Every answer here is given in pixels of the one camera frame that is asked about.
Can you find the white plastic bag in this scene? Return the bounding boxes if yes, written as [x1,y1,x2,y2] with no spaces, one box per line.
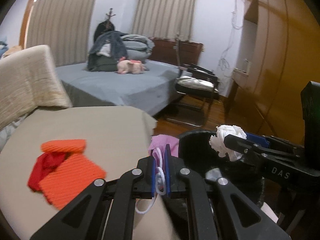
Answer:
[209,125,247,162]

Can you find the pink face mask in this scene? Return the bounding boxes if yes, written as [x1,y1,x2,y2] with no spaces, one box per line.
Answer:
[135,134,179,215]

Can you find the black trash bin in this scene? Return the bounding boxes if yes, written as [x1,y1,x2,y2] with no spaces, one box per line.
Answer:
[178,129,265,207]

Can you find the orange ribbed knit cloth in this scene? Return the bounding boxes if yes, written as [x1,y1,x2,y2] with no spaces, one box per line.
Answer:
[39,139,107,210]

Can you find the beige sofa seat cover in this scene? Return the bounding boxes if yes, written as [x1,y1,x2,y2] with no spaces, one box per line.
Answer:
[1,106,157,239]

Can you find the red cloth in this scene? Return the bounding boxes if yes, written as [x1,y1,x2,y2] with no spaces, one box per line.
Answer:
[28,152,68,192]

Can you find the silver seat cushion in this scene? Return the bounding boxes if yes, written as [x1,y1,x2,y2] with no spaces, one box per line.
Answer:
[176,76,215,92]

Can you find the black metal chair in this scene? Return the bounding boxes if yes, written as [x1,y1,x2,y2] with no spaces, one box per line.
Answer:
[164,33,221,128]

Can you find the wooden wardrobe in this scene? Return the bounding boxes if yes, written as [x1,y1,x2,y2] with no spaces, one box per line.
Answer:
[225,0,319,144]

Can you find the grey sheeted bed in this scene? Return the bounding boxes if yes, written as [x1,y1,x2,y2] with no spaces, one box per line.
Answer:
[56,60,183,116]

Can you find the dark wooden headboard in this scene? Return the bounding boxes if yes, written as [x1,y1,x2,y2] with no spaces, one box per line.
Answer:
[148,38,203,66]

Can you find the pink plush pig toy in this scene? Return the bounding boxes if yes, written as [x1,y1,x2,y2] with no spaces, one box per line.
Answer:
[117,57,146,74]

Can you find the pile of grey folded blankets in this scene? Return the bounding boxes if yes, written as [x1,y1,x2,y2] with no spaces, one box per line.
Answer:
[121,34,155,63]

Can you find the beige quilted sofa back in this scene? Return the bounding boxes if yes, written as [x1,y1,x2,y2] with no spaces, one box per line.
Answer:
[1,45,72,128]

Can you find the beige right curtain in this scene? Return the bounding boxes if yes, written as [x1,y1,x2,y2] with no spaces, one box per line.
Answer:
[132,0,196,41]

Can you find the beige curtain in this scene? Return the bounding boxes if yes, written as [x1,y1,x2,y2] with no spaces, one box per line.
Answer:
[25,0,95,66]
[132,0,196,41]

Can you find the dark blue grey jacket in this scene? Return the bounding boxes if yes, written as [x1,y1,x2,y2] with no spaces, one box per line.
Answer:
[87,31,127,72]

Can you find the wooden coat rack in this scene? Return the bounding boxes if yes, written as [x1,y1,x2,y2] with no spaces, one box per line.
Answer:
[93,8,117,43]

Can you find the blue white scalloped blanket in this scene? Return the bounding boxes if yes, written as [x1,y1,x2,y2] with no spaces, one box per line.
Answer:
[0,36,23,59]

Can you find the beige left curtain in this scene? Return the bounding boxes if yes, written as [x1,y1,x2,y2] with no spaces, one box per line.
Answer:
[25,0,95,66]

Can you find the hanging white cables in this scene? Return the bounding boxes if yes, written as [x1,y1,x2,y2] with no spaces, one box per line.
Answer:
[216,0,245,78]

